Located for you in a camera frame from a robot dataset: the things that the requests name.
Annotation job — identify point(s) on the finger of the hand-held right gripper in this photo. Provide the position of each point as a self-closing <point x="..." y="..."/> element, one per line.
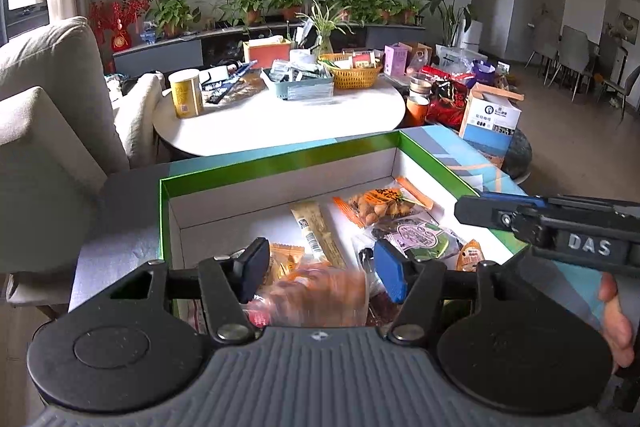
<point x="510" y="198"/>
<point x="480" y="212"/>

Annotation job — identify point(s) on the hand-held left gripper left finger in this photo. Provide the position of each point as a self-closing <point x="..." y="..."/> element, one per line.
<point x="252" y="271"/>

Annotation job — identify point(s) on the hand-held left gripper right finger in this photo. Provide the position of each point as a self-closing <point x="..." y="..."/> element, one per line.
<point x="392" y="273"/>

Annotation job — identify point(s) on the dark red snack packet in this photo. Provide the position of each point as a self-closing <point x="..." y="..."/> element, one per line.
<point x="382" y="311"/>

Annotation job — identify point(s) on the green cardboard box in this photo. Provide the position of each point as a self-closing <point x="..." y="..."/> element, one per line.
<point x="240" y="227"/>

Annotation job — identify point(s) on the purple green snack packet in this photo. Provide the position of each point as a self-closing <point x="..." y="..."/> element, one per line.
<point x="420" y="236"/>

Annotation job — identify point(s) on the small cartoon snack packet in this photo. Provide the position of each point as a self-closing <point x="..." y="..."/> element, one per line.
<point x="470" y="257"/>

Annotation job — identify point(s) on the orange nut packet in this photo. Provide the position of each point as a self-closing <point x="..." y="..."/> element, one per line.
<point x="380" y="206"/>

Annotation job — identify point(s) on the orange red snack packet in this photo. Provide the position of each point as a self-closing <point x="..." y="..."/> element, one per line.
<point x="320" y="296"/>

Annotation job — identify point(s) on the beige long snack packet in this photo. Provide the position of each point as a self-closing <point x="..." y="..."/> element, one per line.
<point x="315" y="232"/>

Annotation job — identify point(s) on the person's right hand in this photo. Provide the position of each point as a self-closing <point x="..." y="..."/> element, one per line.
<point x="620" y="332"/>

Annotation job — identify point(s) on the dark round side table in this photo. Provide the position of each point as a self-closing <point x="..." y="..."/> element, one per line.
<point x="520" y="154"/>

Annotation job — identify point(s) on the cardboard box with blue print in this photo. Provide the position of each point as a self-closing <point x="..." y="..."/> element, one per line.
<point x="487" y="127"/>

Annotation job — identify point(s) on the red black snack bag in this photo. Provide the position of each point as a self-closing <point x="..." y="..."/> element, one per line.
<point x="450" y="102"/>

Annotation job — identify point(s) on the orange cup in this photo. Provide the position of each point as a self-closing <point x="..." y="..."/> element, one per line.
<point x="417" y="113"/>

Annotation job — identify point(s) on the purple snack bag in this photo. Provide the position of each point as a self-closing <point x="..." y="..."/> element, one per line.
<point x="482" y="72"/>

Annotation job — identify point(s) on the clear plastic cup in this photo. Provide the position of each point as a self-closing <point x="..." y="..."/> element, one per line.
<point x="420" y="87"/>

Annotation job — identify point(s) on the round white table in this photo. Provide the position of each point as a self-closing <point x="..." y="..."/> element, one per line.
<point x="300" y="122"/>

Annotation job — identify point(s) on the grey dining chair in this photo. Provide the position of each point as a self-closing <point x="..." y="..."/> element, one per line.
<point x="627" y="88"/>
<point x="575" y="52"/>
<point x="545" y="42"/>

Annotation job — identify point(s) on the brown paper bag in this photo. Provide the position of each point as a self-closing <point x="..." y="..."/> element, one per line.
<point x="420" y="57"/>

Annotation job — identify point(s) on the pink box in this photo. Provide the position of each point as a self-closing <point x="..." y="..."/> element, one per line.
<point x="397" y="61"/>

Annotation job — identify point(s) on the yellow woven basket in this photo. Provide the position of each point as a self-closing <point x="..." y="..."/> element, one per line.
<point x="355" y="78"/>

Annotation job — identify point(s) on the yellow can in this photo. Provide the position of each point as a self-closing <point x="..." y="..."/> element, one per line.
<point x="186" y="96"/>

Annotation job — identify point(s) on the blue plastic basket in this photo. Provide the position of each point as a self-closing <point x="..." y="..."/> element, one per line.
<point x="300" y="89"/>

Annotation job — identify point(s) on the tall leafy plant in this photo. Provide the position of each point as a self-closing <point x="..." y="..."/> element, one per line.
<point x="450" y="14"/>

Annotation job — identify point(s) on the cream cushion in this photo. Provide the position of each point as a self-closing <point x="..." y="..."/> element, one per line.
<point x="135" y="117"/>

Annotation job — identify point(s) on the orange tissue box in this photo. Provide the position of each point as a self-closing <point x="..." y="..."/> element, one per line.
<point x="265" y="56"/>

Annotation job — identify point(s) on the pile of dark clothes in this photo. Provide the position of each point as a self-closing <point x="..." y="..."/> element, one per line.
<point x="122" y="83"/>

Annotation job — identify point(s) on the grey television cabinet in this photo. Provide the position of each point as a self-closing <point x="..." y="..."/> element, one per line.
<point x="165" y="52"/>

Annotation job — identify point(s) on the spider plant in glass vase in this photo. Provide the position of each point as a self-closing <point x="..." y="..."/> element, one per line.
<point x="327" y="27"/>

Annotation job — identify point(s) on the grey sofa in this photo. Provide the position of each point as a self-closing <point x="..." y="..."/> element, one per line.
<point x="45" y="147"/>

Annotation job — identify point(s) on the row of potted plants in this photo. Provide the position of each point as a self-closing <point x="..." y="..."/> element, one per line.
<point x="172" y="14"/>

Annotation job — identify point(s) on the red flower decoration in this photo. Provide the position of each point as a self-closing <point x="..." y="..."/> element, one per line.
<point x="120" y="17"/>

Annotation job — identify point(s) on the framed wall picture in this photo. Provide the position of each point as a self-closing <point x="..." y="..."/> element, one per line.
<point x="629" y="24"/>

